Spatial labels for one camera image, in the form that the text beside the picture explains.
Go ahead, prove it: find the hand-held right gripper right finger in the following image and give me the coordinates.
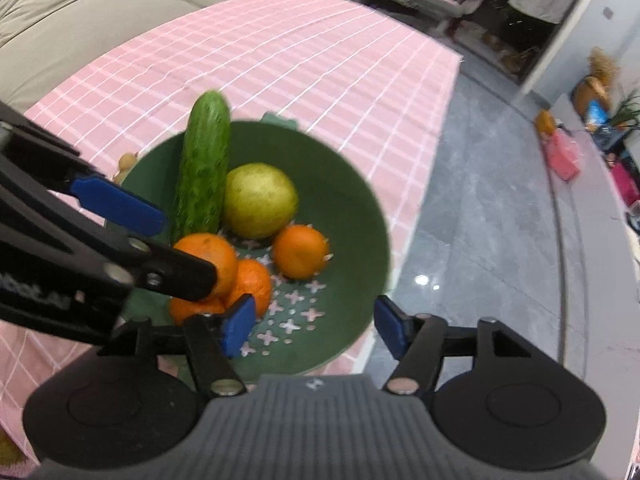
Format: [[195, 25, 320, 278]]
[[373, 294, 533, 397]]

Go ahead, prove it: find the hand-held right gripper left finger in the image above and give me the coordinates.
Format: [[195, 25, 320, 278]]
[[97, 293, 258, 399]]

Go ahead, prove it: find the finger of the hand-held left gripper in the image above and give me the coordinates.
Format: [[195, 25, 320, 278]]
[[0, 101, 167, 237], [0, 144, 219, 304]]

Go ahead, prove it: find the orange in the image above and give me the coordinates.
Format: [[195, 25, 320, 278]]
[[225, 258, 273, 318], [169, 296, 226, 326], [172, 233, 239, 301], [272, 224, 331, 281]]

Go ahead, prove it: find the green cucumber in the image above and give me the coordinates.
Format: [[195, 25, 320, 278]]
[[170, 90, 232, 246]]

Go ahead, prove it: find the large yellow-green pear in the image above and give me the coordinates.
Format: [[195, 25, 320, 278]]
[[223, 163, 300, 240]]

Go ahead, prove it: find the green colander bowl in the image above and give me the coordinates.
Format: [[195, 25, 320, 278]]
[[117, 112, 392, 381]]

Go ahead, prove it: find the beige sofa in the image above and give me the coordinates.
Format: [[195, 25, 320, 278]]
[[0, 0, 351, 113]]

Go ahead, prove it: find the pink checked tablecloth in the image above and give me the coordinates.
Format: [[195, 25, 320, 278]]
[[0, 0, 463, 466]]

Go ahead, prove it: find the grey low cabinet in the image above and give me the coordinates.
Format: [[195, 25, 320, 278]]
[[550, 95, 640, 306]]

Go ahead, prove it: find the pink storage box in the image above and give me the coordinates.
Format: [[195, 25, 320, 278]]
[[545, 127, 583, 181]]

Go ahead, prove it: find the magenta box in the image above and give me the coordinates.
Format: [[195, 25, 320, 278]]
[[610, 157, 640, 206]]

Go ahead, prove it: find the blue snack bag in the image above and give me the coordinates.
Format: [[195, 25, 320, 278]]
[[586, 101, 611, 131]]

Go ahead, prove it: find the brown gourd basket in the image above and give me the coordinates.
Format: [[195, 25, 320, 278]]
[[572, 76, 613, 116]]

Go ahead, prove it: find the green potted plant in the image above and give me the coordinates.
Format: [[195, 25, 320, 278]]
[[612, 89, 640, 128]]

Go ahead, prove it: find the dried flower bunch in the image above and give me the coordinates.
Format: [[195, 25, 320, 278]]
[[587, 47, 621, 82]]

